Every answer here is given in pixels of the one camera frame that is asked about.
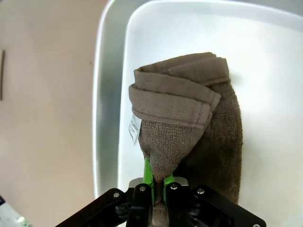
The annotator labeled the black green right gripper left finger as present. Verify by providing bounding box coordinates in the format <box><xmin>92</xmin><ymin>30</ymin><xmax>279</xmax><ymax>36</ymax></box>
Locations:
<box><xmin>55</xmin><ymin>158</ymin><xmax>156</xmax><ymax>227</ymax></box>

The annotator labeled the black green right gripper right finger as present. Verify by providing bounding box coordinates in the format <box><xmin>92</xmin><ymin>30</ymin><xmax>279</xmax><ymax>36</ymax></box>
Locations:
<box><xmin>162</xmin><ymin>174</ymin><xmax>267</xmax><ymax>227</ymax></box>

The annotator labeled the grey metal tray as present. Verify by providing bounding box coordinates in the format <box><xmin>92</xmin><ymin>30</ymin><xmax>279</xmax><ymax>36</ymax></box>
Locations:
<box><xmin>93</xmin><ymin>0</ymin><xmax>303</xmax><ymax>227</ymax></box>

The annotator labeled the brown towel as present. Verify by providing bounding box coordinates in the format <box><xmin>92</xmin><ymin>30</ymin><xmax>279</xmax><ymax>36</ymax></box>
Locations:
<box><xmin>127</xmin><ymin>52</ymin><xmax>244</xmax><ymax>227</ymax></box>

